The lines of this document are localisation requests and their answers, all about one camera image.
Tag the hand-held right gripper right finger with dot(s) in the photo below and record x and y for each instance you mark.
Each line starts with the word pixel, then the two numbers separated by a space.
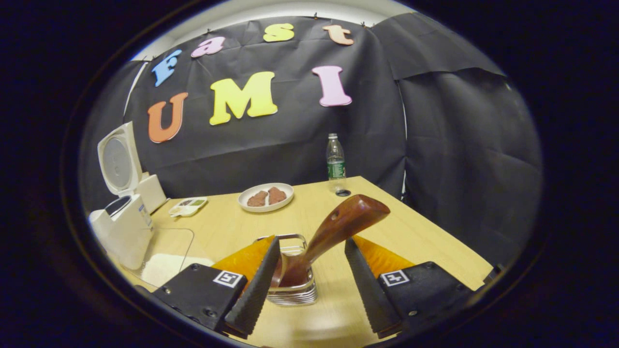
pixel 370 295

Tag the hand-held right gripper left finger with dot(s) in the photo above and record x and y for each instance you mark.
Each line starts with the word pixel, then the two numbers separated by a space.
pixel 251 299

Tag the brown wooden spoon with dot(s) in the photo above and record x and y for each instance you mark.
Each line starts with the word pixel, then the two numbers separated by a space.
pixel 338 224

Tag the clear box of rice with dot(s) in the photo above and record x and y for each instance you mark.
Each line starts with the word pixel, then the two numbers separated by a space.
pixel 164 270

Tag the white rice cooker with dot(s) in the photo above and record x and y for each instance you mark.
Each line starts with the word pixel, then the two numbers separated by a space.
pixel 125 232

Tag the white round plate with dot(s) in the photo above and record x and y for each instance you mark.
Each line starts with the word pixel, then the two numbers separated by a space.
pixel 266 209

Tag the brown meat piece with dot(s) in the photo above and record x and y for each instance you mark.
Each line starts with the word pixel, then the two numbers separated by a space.
pixel 276 195
pixel 257 198

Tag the small dark round cap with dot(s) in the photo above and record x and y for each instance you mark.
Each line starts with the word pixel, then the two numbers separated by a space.
pixel 343 193

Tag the white compartment sauce dish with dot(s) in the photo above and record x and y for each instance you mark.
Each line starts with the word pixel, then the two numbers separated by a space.
pixel 187 207

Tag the clear plastic water bottle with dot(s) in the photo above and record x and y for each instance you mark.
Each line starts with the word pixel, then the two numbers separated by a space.
pixel 335 164

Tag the white toaster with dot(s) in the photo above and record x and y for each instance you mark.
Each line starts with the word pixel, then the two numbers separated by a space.
pixel 152 193

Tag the black backdrop cloth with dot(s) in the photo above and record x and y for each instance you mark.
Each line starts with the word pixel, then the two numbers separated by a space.
pixel 290 145

